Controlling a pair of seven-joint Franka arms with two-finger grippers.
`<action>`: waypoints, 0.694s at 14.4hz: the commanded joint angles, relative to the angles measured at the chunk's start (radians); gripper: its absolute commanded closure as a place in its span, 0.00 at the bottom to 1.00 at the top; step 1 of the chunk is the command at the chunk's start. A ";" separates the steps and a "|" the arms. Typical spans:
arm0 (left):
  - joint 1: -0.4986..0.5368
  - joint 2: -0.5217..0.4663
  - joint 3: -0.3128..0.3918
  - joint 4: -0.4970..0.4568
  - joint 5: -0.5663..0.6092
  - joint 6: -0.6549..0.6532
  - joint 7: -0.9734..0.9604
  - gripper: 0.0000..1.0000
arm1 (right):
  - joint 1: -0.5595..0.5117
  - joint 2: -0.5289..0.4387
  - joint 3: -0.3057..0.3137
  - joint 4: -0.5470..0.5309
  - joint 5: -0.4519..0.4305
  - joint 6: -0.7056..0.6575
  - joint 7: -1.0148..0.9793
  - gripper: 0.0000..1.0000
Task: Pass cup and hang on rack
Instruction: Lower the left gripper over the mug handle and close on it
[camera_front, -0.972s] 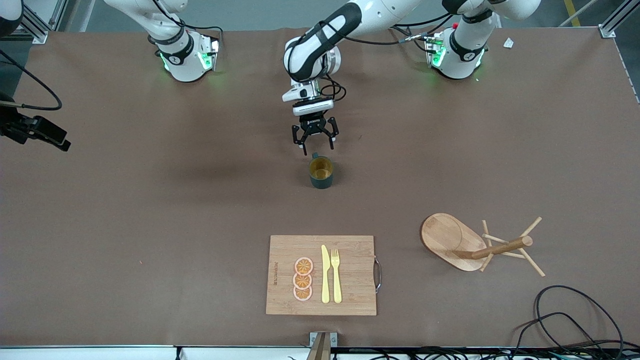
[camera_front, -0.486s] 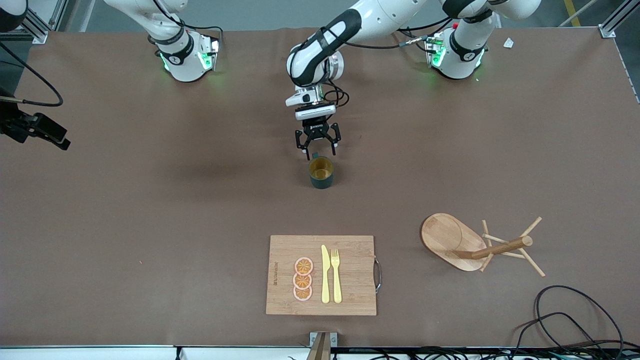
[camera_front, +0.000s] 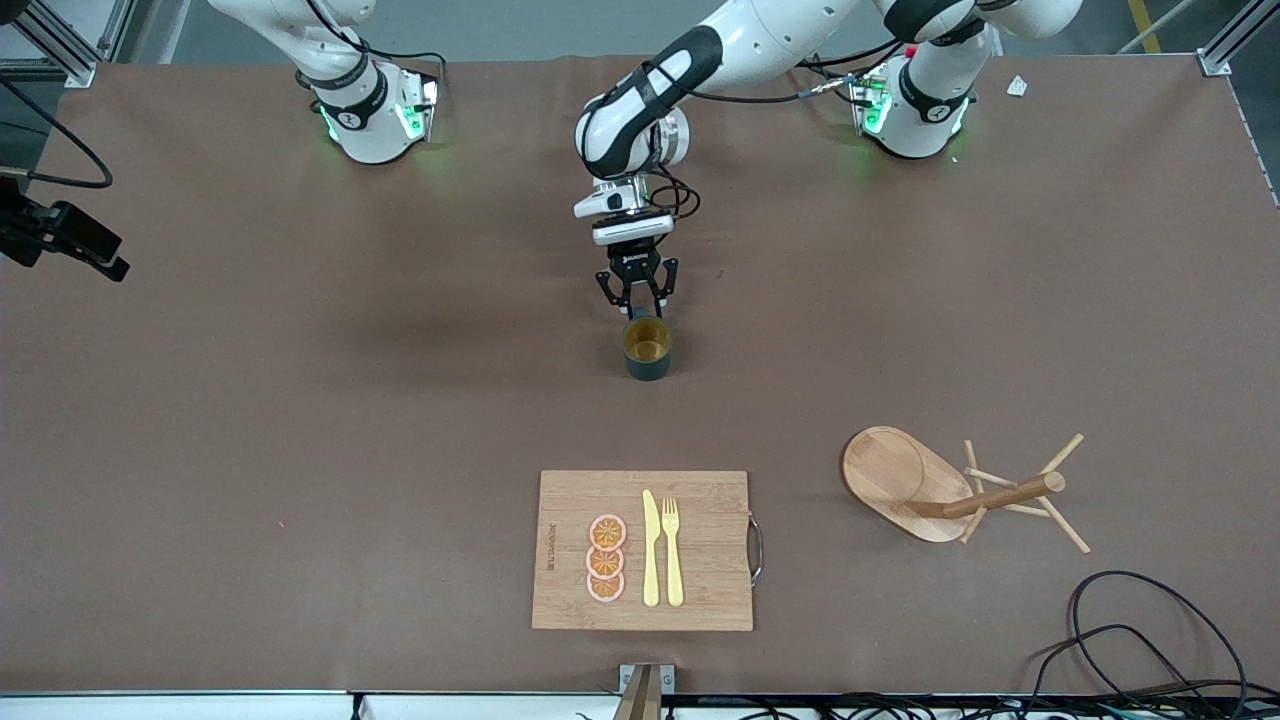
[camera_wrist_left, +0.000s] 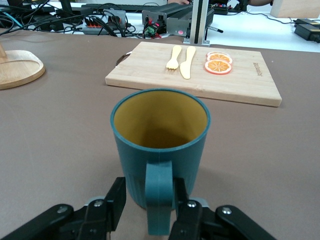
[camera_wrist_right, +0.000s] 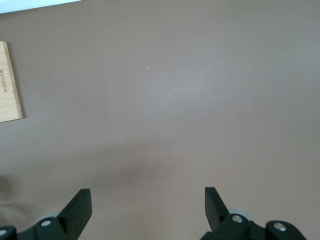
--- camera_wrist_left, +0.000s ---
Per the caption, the yellow plastic fork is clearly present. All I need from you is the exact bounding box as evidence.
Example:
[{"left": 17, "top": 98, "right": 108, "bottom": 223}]
[{"left": 165, "top": 45, "right": 183, "bottom": 71}]

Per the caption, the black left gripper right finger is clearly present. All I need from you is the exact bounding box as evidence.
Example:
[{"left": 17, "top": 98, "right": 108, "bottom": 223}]
[{"left": 168, "top": 177, "right": 278, "bottom": 240}]

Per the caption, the grey electronics box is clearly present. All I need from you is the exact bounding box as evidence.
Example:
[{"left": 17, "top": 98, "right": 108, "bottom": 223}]
[{"left": 141, "top": 9, "right": 193, "bottom": 38}]

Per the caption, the grey power strip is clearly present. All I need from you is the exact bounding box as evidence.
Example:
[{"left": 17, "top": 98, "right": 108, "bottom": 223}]
[{"left": 82, "top": 16, "right": 121, "bottom": 36}]

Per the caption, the black power adapter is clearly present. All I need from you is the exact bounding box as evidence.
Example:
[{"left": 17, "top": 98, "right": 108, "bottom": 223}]
[{"left": 294, "top": 17, "right": 320, "bottom": 43}]

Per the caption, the aluminium camera mount post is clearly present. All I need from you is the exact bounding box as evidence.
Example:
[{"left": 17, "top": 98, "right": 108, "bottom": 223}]
[{"left": 183, "top": 0, "right": 223, "bottom": 47}]

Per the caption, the yellow plastic knife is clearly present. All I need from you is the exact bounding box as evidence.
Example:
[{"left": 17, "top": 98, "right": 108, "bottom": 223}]
[{"left": 179, "top": 45, "right": 197, "bottom": 80}]

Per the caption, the wooden cutting board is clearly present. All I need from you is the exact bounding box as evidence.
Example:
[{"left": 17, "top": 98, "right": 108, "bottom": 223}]
[{"left": 104, "top": 41, "right": 283, "bottom": 108}]

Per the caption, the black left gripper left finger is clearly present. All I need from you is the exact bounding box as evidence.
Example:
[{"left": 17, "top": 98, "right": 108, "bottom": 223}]
[{"left": 0, "top": 176, "right": 127, "bottom": 240}]

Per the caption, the wooden cup rack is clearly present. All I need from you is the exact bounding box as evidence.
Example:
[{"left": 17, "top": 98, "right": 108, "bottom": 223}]
[{"left": 0, "top": 41, "right": 46, "bottom": 91}]

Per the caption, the teal cup with yellow inside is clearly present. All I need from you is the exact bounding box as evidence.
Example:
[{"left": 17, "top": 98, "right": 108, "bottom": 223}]
[{"left": 110, "top": 88, "right": 211, "bottom": 236}]

